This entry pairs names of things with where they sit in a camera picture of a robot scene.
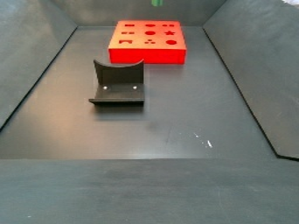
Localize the green three-prong peg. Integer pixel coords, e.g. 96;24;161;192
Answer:
152;0;163;6

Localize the black curved holder stand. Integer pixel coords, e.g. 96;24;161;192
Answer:
88;60;145;105

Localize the red shape-sorter block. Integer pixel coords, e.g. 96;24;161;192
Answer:
107;20;187;64

